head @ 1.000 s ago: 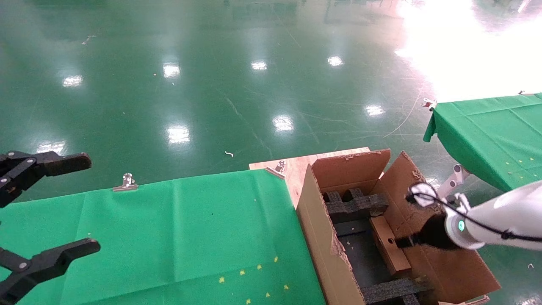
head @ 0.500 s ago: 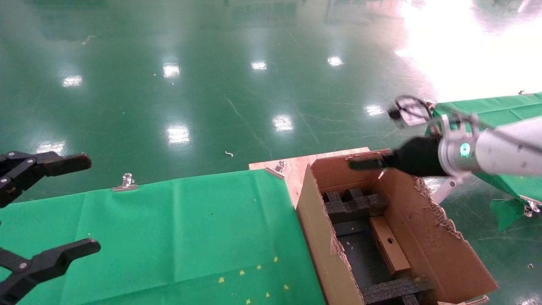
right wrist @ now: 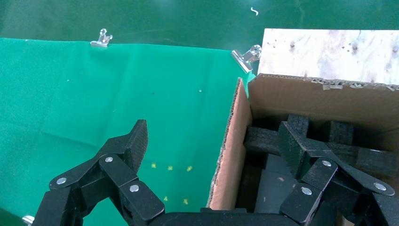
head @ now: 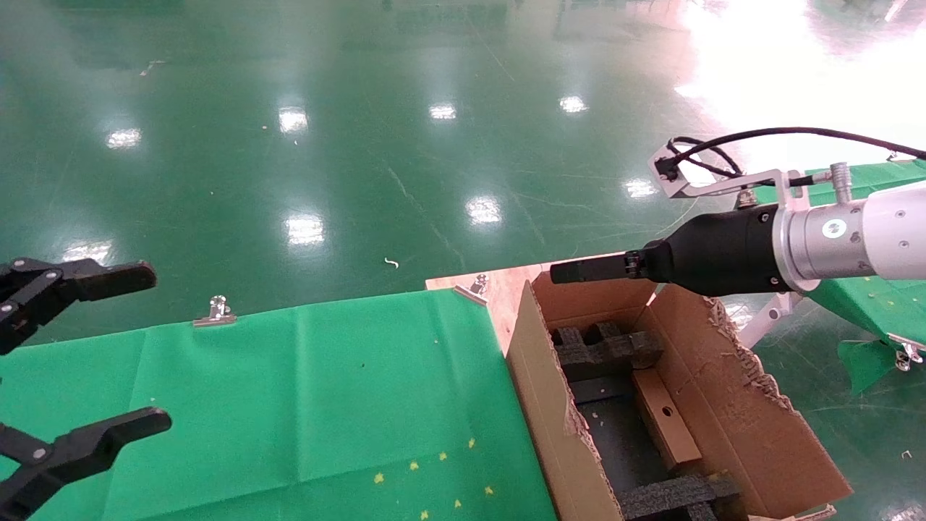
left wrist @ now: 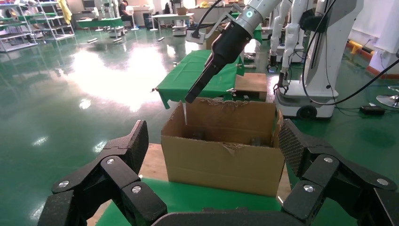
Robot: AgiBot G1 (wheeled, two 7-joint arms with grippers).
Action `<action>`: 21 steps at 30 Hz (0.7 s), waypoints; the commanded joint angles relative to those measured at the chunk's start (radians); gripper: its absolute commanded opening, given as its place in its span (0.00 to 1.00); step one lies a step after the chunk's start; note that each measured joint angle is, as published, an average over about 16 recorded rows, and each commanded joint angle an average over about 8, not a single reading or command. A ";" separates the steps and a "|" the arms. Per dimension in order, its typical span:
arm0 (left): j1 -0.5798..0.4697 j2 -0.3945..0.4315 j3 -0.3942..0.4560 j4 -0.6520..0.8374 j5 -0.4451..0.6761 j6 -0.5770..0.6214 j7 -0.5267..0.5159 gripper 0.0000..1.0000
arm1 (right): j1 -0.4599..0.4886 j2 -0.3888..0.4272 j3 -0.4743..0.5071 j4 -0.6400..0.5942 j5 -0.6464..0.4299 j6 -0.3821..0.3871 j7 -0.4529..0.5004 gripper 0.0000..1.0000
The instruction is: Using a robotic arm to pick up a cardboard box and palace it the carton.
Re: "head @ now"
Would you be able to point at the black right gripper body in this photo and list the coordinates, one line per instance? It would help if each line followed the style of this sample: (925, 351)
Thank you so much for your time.
(716, 253)

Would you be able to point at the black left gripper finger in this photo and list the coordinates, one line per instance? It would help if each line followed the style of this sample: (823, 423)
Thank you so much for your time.
(72, 281)
(94, 445)

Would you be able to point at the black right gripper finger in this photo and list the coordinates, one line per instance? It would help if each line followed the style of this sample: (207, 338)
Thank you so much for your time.
(593, 270)

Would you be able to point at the small brown cardboard box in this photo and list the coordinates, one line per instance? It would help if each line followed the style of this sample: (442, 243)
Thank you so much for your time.
(665, 420)

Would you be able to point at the large open cardboard carton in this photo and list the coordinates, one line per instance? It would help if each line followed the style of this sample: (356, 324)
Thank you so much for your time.
(745, 434)

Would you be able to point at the white table leg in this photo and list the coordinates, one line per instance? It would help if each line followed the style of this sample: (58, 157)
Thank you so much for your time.
(770, 318)

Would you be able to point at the silver binder clip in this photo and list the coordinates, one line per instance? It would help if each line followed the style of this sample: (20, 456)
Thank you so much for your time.
(906, 354)
(472, 289)
(214, 312)

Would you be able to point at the small green table cloth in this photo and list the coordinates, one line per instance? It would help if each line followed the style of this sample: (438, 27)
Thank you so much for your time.
(868, 311)

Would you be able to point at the large green table cloth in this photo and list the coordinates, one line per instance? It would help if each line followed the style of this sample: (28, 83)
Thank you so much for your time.
(253, 405)

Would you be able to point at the dark grey inner panel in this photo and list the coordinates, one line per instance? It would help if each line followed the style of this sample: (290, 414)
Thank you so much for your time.
(611, 441)

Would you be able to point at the silver camera mount bracket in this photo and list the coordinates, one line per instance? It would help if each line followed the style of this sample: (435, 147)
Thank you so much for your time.
(752, 181)

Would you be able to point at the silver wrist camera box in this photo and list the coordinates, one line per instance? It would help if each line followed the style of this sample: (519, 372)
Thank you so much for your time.
(660, 161)

